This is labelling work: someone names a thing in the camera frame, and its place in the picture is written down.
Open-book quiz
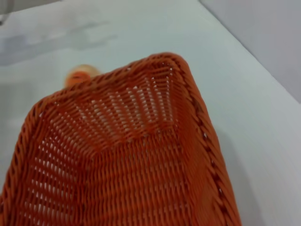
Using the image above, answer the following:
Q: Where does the round cream orange bun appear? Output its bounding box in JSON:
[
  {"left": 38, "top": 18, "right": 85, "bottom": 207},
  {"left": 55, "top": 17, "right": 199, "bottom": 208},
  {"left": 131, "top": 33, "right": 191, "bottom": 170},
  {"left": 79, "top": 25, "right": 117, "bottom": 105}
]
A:
[{"left": 64, "top": 64, "right": 99, "bottom": 88}]

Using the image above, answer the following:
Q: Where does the orange woven plastic basket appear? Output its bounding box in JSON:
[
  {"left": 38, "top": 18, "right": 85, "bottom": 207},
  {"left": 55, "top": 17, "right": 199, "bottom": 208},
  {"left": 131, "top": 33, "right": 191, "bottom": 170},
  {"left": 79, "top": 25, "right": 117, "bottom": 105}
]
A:
[{"left": 0, "top": 52, "right": 242, "bottom": 226}]

